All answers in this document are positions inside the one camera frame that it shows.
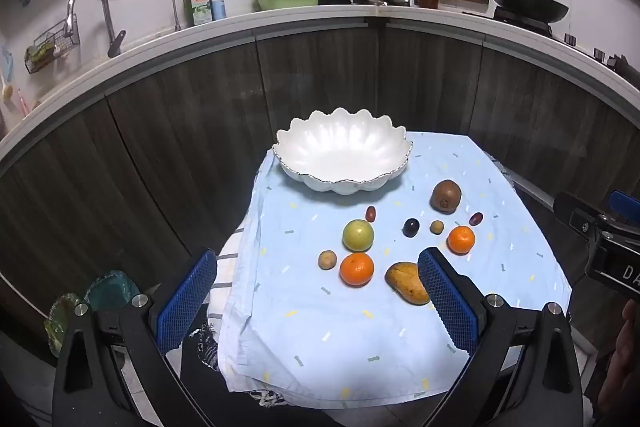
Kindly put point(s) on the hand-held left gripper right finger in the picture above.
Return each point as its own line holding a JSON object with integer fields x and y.
{"x": 447, "y": 297}

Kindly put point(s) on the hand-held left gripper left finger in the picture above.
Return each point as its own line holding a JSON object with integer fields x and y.
{"x": 187, "y": 297}

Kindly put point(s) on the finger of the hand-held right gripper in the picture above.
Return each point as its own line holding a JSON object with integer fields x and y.
{"x": 580, "y": 217}
{"x": 627, "y": 204}

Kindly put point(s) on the yellow brown mango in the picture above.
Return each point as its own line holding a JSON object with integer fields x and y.
{"x": 405, "y": 282}

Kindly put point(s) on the orange tangerine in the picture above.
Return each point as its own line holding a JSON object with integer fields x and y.
{"x": 356, "y": 269}
{"x": 460, "y": 239}

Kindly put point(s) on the dark purple plum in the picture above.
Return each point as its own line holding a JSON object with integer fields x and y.
{"x": 411, "y": 227}

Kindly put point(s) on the brown kiwi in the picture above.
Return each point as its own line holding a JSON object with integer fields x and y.
{"x": 446, "y": 196}

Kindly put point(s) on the green apple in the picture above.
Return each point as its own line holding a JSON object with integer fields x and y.
{"x": 358, "y": 235}

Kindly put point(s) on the white scalloped bowl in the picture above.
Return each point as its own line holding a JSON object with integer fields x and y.
{"x": 340, "y": 152}

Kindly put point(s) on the person's right hand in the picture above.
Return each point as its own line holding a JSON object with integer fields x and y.
{"x": 627, "y": 357}

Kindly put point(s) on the white striped towel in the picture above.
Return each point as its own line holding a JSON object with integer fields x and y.
{"x": 227, "y": 267}

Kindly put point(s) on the light blue patterned cloth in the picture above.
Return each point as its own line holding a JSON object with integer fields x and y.
{"x": 300, "y": 332}

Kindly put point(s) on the green plastic bag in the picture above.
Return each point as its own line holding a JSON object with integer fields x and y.
{"x": 62, "y": 322}

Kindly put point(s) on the dark wood kitchen counter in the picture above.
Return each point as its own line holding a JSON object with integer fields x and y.
{"x": 175, "y": 132}

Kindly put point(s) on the black gas stove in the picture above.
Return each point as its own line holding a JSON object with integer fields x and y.
{"x": 525, "y": 26}

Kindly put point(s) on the dish brush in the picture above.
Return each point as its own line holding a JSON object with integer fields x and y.
{"x": 7, "y": 91}

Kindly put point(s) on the slim metal tap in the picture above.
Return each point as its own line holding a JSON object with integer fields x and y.
{"x": 175, "y": 7}

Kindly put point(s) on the small blue pump bottle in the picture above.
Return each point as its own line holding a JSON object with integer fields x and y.
{"x": 218, "y": 4}

